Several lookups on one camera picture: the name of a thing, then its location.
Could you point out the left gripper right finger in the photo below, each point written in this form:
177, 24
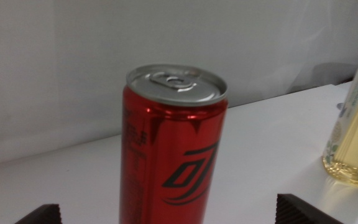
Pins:
294, 213

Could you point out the white backdrop sheet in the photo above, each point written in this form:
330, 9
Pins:
135, 37

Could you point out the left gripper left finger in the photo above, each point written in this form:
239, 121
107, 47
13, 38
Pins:
47, 216

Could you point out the red cola can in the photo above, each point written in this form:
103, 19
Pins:
166, 149

